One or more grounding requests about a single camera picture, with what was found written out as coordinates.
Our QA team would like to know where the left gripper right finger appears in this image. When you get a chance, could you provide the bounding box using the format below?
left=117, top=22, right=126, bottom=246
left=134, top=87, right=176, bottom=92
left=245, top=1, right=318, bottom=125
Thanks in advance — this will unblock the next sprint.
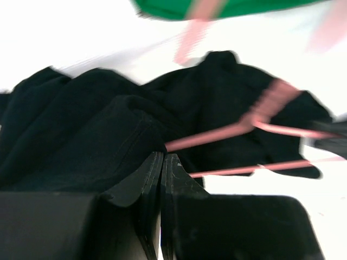
left=160, top=154, right=324, bottom=260

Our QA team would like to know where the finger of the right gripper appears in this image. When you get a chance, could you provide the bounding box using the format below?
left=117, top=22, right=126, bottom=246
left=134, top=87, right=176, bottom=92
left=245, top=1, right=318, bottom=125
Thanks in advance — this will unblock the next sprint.
left=301, top=119, right=346, bottom=159

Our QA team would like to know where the pink wire hanger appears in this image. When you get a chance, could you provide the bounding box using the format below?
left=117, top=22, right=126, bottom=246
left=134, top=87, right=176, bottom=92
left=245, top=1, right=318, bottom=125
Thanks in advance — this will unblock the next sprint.
left=164, top=0, right=347, bottom=178

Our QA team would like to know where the green t shirt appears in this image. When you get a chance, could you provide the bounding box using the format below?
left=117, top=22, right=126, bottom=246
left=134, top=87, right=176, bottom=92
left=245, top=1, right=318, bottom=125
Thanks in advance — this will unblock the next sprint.
left=134, top=0, right=317, bottom=21

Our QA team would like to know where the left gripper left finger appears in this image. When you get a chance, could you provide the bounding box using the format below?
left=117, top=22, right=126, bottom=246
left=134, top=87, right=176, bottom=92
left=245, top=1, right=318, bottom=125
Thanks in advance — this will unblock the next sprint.
left=1, top=152, right=164, bottom=259

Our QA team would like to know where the black t shirt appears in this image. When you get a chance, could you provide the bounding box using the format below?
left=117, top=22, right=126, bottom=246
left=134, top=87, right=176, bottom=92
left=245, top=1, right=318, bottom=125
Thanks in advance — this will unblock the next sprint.
left=0, top=49, right=337, bottom=193

